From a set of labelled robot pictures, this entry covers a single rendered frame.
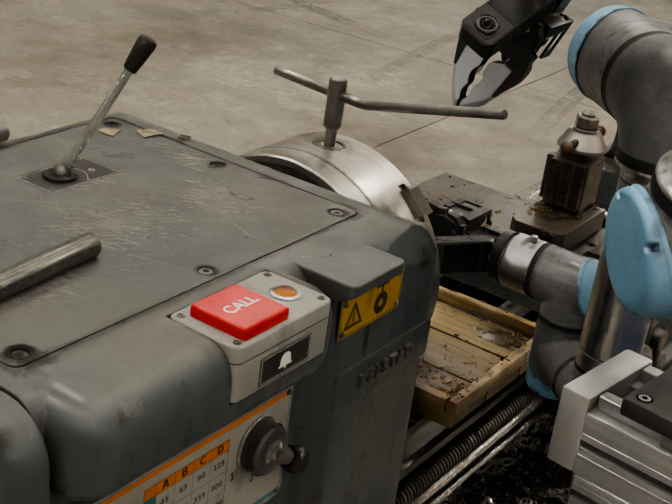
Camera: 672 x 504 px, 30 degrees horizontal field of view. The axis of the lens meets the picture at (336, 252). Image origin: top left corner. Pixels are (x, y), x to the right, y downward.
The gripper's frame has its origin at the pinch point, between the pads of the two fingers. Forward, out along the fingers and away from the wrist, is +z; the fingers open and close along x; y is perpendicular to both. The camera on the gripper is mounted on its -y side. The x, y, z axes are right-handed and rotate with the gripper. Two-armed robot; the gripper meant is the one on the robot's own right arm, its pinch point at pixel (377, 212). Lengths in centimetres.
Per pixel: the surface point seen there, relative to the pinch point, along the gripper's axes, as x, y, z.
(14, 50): -108, 245, 354
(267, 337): 17, -65, -31
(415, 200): 10.6, -15.0, -14.1
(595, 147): 5.2, 40.1, -13.5
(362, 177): 14.0, -21.8, -10.4
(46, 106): -108, 205, 288
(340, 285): 17, -52, -29
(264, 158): 14.4, -27.5, -0.1
